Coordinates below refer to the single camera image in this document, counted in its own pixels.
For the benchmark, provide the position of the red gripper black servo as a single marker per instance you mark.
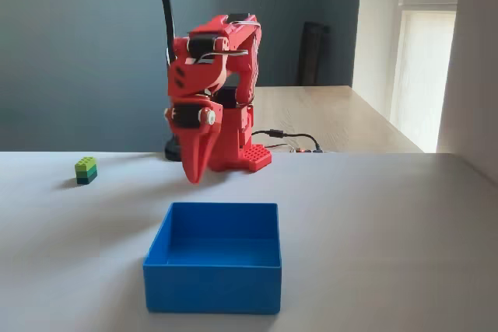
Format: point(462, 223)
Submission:
point(191, 130)

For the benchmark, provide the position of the green toy brick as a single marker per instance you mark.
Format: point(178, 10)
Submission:
point(86, 170)

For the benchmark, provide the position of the red robot arm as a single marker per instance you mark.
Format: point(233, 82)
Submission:
point(241, 75)

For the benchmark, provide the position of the blue box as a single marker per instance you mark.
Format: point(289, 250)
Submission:
point(218, 273)

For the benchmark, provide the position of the small controller board red light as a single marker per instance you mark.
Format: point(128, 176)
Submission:
point(307, 150)

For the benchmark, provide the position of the dark wooden plank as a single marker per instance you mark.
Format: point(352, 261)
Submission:
point(312, 54)

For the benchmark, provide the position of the black gooseneck stand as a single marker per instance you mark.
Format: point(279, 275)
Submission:
point(166, 5)

